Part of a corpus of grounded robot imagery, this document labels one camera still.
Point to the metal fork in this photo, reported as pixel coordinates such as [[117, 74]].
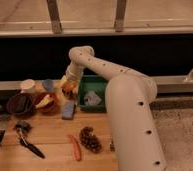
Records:
[[112, 147]]

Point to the blue cup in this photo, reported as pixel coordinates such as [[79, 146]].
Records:
[[48, 85]]

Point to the orange bowl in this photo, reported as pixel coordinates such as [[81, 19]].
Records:
[[52, 107]]

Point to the black handled kitchen tool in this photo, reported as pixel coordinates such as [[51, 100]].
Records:
[[22, 128]]

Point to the white cup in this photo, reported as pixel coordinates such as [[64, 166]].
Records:
[[27, 86]]

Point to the orange yellow apple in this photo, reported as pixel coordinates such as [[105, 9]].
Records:
[[68, 87]]

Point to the grey crumpled cloth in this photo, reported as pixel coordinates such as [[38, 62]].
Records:
[[91, 98]]

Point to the bunch of dark grapes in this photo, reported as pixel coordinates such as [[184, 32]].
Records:
[[89, 140]]

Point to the blue sponge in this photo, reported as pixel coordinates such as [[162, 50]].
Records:
[[68, 110]]

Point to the green plastic tray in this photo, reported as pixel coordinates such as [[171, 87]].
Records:
[[96, 84]]

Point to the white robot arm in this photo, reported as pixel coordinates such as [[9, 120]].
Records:
[[128, 96]]

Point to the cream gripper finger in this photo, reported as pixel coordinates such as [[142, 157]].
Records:
[[75, 89], [62, 81]]

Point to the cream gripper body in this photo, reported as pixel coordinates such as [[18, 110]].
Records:
[[73, 73]]

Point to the small metal cup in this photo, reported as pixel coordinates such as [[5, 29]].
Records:
[[68, 95]]

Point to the dark brown bowl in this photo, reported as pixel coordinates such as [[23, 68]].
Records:
[[21, 104]]

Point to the yellow banana piece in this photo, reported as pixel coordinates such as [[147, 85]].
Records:
[[45, 102]]

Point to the orange carrot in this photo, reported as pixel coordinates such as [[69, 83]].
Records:
[[76, 148]]

